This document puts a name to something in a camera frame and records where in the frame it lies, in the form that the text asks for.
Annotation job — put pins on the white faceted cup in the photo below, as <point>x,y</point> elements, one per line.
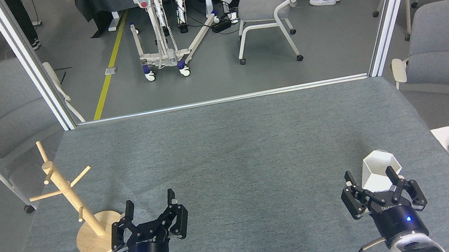
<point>376,173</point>

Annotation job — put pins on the wooden cup storage rack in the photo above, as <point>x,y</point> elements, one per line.
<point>96,238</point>

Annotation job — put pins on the silver floor plate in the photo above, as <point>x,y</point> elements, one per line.
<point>111,70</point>

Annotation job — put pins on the white stand on wheels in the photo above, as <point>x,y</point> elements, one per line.
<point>161,26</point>

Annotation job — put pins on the black power strip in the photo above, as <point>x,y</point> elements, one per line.
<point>221,25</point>

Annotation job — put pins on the silver aluminium rail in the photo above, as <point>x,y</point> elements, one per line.
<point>224,99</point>

